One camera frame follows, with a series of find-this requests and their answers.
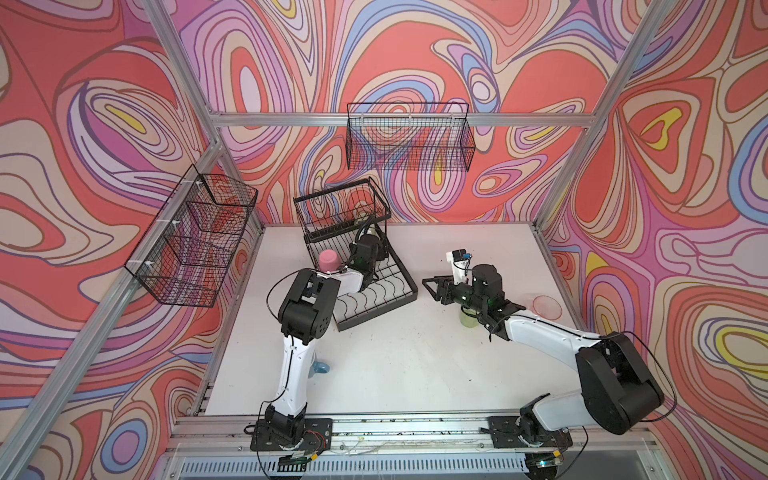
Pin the back wall wire basket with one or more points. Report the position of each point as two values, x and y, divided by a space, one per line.
409 136

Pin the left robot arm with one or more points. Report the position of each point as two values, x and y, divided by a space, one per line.
304 317

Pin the left wall wire basket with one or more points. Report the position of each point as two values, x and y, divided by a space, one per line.
200 228

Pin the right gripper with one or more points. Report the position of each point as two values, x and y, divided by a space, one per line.
442 284

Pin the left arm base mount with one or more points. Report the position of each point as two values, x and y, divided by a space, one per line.
310 436

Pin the black wire dish rack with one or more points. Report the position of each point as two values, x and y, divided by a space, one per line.
345 230

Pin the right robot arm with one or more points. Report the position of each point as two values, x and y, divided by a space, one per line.
616 387

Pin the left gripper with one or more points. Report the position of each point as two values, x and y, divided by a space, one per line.
381 251

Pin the wall wire basket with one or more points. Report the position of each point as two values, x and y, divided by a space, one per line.
200 228
409 136

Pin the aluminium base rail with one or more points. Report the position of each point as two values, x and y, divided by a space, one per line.
408 445

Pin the green tumbler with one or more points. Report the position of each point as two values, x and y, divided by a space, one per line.
468 318

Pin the white mug blue handle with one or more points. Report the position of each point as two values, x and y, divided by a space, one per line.
318 367

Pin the clear pink tumbler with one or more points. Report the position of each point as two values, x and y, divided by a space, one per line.
547 307

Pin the pink plastic cup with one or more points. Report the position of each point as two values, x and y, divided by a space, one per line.
329 261

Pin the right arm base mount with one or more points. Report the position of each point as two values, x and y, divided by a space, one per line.
524 430

